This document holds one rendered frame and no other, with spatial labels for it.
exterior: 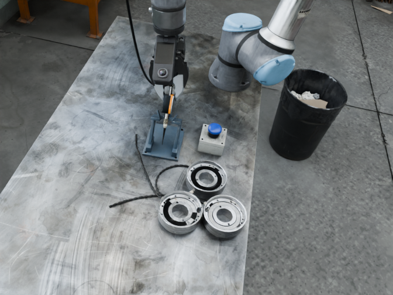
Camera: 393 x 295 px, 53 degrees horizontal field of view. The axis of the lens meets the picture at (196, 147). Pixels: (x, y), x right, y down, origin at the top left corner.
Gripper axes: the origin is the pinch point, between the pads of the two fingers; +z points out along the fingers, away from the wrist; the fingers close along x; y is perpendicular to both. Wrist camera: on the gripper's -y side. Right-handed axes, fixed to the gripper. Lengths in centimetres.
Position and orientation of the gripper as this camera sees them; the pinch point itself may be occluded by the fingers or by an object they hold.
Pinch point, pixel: (169, 98)
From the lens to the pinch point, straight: 102.7
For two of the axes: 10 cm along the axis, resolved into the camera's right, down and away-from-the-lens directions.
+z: -0.3, 6.9, 7.2
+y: 0.5, -7.2, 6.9
